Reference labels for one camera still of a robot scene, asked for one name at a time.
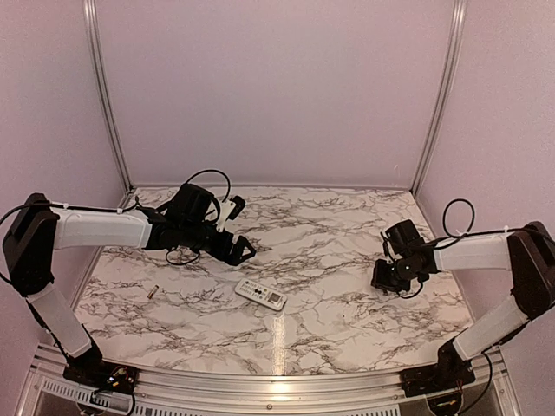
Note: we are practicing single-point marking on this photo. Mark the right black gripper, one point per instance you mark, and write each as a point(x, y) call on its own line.
point(380, 282)

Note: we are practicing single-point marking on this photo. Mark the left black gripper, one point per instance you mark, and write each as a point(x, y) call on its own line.
point(234, 257)

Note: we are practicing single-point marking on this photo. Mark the white remote control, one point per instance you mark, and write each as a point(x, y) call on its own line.
point(261, 294)

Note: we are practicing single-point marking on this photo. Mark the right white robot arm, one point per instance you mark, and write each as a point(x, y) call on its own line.
point(526, 252)

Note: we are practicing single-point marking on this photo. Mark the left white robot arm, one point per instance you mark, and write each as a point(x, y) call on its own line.
point(193, 218)

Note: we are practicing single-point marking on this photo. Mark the gold AAA battery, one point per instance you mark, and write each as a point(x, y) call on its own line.
point(152, 292)

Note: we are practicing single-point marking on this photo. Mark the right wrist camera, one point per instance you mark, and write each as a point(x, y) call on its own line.
point(388, 247)

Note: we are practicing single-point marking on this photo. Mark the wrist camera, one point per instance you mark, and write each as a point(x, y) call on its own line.
point(388, 247)
point(228, 211)

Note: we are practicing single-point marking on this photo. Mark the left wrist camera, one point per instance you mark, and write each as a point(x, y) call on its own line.
point(228, 211)

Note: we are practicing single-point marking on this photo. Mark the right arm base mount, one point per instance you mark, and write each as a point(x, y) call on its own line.
point(433, 378)

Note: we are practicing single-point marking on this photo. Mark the front aluminium rail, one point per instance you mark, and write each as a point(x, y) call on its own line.
point(161, 391)

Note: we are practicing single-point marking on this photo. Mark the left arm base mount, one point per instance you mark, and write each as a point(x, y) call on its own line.
point(108, 376)

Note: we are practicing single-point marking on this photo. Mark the right aluminium frame post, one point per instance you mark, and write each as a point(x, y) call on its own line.
point(448, 74)

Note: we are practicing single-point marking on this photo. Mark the aluminium frame post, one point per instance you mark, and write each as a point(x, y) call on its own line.
point(94, 41)
point(448, 74)

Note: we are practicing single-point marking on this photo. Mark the left aluminium frame post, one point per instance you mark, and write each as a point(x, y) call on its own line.
point(94, 41)

